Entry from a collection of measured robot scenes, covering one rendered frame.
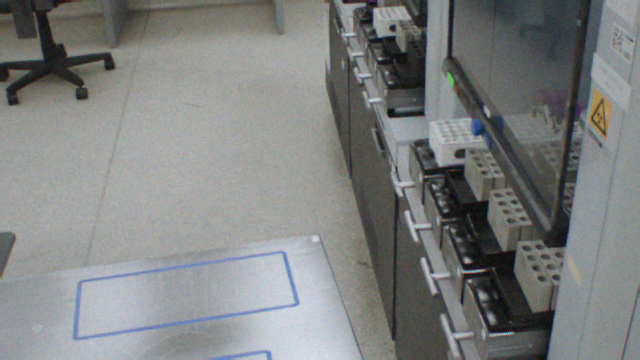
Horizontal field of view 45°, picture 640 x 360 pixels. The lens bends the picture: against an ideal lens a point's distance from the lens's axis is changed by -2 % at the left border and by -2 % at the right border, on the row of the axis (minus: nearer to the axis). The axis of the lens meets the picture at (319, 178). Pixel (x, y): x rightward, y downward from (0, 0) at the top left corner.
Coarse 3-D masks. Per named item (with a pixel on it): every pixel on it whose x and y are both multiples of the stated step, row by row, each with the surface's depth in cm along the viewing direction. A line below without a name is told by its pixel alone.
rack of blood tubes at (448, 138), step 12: (444, 120) 161; (456, 120) 161; (468, 120) 161; (432, 132) 159; (444, 132) 158; (456, 132) 157; (468, 132) 156; (576, 132) 155; (432, 144) 160; (444, 144) 153; (456, 144) 153; (468, 144) 153; (480, 144) 153; (444, 156) 154; (456, 156) 160
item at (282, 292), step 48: (288, 240) 135; (0, 288) 126; (48, 288) 126; (96, 288) 125; (144, 288) 125; (192, 288) 125; (240, 288) 124; (288, 288) 124; (336, 288) 123; (0, 336) 116; (48, 336) 116; (96, 336) 116; (144, 336) 115; (192, 336) 115; (240, 336) 115; (288, 336) 114; (336, 336) 114
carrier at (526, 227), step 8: (504, 192) 134; (512, 192) 134; (512, 200) 132; (512, 208) 130; (520, 208) 130; (520, 216) 128; (520, 224) 126; (528, 224) 126; (520, 232) 127; (528, 232) 127; (520, 240) 127; (528, 240) 127
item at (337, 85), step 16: (352, 0) 265; (368, 0) 266; (336, 16) 286; (352, 16) 255; (336, 32) 290; (336, 48) 295; (336, 64) 301; (336, 80) 306; (336, 96) 311; (336, 112) 318
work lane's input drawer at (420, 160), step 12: (420, 144) 163; (420, 156) 158; (432, 156) 158; (420, 168) 157; (432, 168) 154; (444, 168) 154; (456, 168) 155; (396, 180) 163; (420, 180) 156; (396, 192) 161; (420, 192) 157
